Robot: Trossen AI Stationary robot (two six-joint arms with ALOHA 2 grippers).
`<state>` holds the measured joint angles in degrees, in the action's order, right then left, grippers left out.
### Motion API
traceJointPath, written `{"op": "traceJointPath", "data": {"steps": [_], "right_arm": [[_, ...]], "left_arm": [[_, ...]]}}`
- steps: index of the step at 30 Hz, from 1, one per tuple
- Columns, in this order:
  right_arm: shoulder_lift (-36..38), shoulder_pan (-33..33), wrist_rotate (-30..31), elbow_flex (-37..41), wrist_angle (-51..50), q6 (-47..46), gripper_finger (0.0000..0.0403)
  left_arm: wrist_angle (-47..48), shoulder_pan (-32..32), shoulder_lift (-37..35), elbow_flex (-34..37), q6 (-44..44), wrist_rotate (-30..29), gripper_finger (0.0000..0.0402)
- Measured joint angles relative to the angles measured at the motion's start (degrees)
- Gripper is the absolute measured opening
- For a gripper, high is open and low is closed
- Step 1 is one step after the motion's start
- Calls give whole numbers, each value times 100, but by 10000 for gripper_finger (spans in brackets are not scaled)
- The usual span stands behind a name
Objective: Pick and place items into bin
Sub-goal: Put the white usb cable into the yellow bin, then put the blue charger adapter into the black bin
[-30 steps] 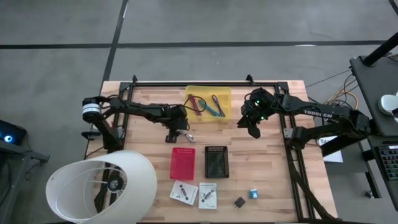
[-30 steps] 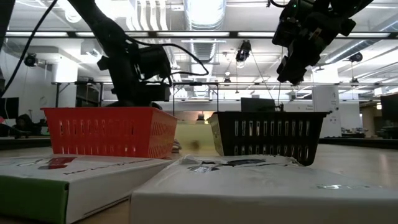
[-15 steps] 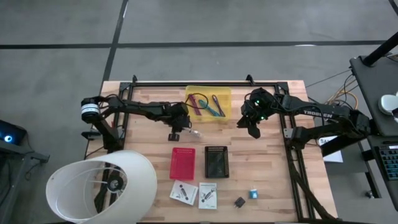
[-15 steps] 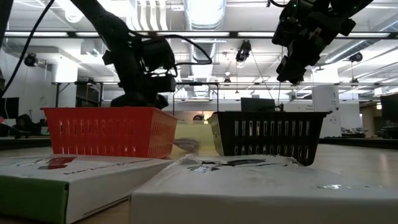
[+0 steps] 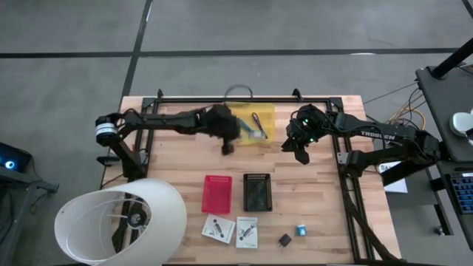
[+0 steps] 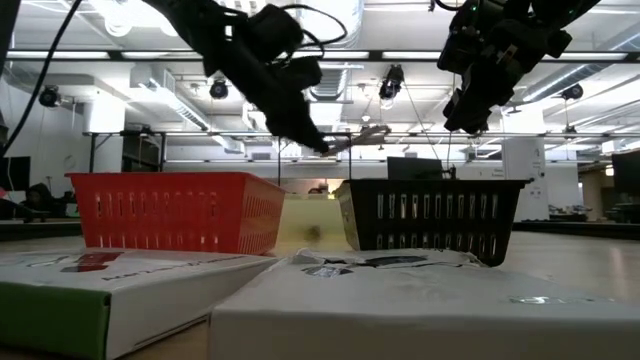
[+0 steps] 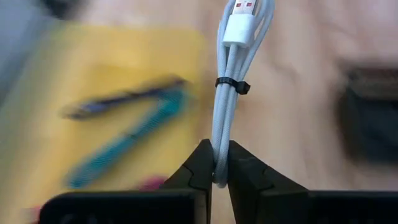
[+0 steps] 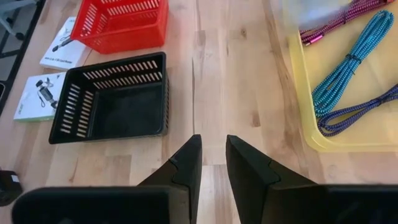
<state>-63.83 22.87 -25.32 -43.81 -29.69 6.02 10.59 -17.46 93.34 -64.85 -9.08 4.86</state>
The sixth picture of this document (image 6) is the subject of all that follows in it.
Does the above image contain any black plastic slotted basket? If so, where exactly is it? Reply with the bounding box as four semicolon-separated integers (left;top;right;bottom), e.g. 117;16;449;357
333;178;533;268

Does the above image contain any white box with gadget print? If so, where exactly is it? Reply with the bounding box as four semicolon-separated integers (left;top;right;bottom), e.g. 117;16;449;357
206;247;640;360

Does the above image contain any person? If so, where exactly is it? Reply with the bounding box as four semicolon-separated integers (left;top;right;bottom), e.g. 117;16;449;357
19;182;70;219

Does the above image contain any black wall screen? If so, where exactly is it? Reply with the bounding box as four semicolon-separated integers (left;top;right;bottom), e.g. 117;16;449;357
0;155;32;193

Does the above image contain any white square column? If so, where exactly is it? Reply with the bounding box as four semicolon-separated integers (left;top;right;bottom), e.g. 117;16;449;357
501;136;549;222

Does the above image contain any red plastic slotted basket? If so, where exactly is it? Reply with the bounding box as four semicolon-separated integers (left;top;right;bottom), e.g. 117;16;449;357
64;171;288;257

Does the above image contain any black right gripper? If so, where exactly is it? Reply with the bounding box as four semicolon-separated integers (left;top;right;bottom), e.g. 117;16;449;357
437;8;573;136

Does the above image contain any white box with marker print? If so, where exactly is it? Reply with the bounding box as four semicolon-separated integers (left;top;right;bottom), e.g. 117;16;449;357
0;246;279;360

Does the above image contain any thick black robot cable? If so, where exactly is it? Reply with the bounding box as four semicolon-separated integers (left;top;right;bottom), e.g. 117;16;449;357
0;0;84;157

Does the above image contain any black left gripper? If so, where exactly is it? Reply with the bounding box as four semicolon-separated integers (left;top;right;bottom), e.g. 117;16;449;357
214;44;332;154

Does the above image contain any large dark screen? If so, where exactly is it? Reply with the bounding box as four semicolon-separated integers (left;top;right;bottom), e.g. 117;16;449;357
611;149;640;197

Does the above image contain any black desk monitor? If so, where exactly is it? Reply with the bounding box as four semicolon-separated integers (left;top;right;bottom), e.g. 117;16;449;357
386;156;445;182

